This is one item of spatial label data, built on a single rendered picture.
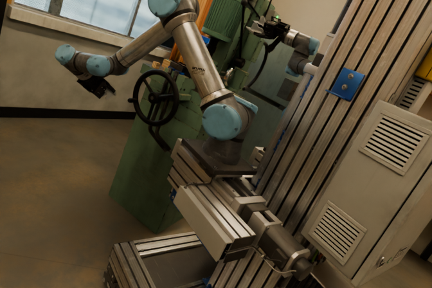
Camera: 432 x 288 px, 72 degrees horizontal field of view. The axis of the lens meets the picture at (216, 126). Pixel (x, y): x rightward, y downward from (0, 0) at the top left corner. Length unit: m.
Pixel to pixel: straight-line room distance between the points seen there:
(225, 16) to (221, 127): 0.92
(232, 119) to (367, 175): 0.40
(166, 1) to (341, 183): 0.75
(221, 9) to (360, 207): 1.21
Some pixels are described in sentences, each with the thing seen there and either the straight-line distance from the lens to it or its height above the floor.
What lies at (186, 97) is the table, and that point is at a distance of 1.59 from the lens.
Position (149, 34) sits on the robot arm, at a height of 1.12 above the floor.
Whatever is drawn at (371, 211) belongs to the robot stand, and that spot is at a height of 0.96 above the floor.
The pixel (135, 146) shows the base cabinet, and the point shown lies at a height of 0.41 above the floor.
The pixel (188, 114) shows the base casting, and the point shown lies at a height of 0.77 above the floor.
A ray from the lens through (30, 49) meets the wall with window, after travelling 2.71.
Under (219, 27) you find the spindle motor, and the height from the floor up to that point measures 1.25.
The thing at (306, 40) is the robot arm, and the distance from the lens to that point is 1.46.
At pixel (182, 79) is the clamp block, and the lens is 1.55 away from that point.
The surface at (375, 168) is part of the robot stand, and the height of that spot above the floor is 1.06.
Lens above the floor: 1.21
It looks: 16 degrees down
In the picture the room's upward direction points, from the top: 24 degrees clockwise
